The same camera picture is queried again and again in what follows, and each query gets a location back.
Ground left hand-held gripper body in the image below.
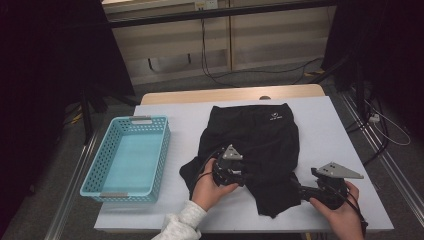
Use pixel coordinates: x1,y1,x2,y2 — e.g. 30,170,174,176
211,143,248,188

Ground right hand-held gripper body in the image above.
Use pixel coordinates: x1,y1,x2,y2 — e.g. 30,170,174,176
311,161,365,211

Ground black pants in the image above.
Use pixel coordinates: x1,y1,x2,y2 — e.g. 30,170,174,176
179,102,303,220

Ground person's left hand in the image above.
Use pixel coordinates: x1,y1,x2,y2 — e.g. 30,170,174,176
192,157,240,212

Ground person's right hand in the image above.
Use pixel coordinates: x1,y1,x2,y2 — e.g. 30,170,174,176
309,181,366,240

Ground wooden table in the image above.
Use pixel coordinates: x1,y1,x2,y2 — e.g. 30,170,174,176
139,83,327,106

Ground light blue perforated plastic basket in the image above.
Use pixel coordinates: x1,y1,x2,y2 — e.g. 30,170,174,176
79,115,172,203

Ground black metal stand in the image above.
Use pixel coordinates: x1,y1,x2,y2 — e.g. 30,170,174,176
308,54,368,118
79,89,141,146

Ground black curtain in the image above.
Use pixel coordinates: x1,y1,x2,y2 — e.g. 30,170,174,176
0,0,136,234
321,0,424,142

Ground wooden workbench with dark edge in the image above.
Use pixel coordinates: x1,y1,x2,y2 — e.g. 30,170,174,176
101,0,338,30

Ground left hand-held gripper black cable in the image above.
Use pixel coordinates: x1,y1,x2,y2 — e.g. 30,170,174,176
188,146,225,202

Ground hand-held gripper black cable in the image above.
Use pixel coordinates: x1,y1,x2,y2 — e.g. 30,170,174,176
188,146,225,202
344,189,369,235

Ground right hand-held gripper black cable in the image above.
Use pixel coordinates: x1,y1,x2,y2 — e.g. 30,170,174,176
344,189,369,235

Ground black floor cable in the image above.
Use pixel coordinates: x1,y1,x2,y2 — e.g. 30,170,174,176
344,96,391,167

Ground aluminium floor rail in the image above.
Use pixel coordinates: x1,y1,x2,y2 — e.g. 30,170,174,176
339,93,424,218
44,131,102,240

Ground white floor cable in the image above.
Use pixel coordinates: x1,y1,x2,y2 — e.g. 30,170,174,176
364,98,412,147

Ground black wall socket cable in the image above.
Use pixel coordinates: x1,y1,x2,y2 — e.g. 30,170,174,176
199,18,324,88
200,18,241,89

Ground white wall socket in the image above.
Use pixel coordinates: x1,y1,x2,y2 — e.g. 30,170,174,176
194,0,219,11

